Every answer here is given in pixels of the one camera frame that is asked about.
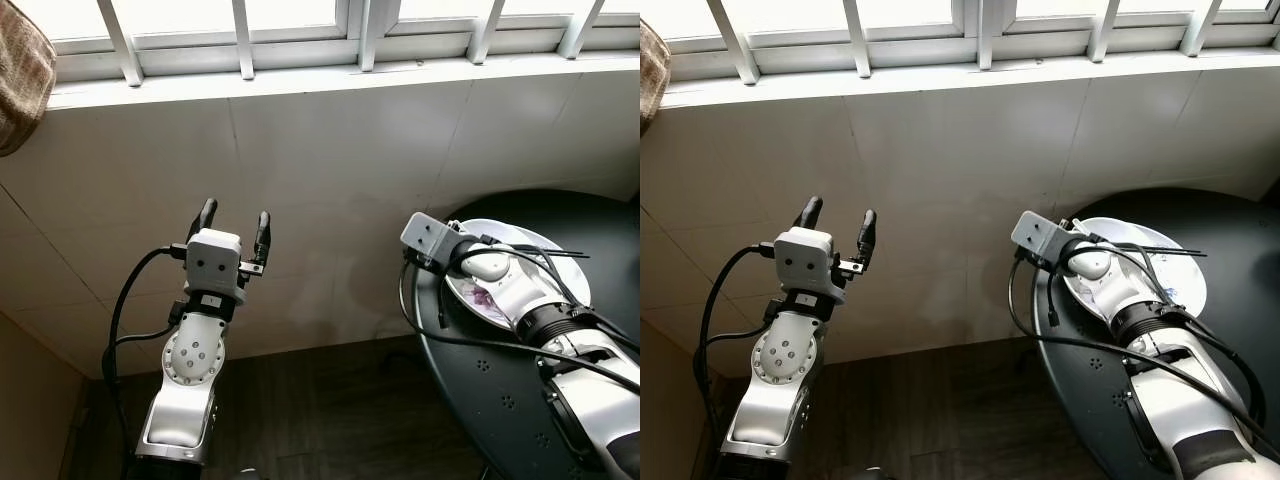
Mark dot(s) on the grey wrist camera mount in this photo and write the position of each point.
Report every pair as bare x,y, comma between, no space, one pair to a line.
1038,236
212,262
805,262
428,238

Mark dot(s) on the brown checked towel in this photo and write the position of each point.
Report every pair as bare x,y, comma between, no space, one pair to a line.
20,80
652,75

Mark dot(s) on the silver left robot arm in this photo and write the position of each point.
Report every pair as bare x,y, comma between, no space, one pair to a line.
785,360
190,360

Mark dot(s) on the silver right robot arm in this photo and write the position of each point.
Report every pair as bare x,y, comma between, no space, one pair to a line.
1130,290
520,295

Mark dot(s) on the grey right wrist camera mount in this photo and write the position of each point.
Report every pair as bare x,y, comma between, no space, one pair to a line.
428,238
1038,236

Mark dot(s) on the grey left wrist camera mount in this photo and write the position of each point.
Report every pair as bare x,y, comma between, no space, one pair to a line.
805,262
212,262

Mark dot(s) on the white window frame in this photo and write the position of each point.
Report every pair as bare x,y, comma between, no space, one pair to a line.
360,30
985,30

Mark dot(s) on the white plate purple floral print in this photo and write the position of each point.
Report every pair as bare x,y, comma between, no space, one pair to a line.
1130,230
510,230

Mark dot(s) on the black round table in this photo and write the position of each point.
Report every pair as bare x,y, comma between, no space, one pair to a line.
500,400
1100,410

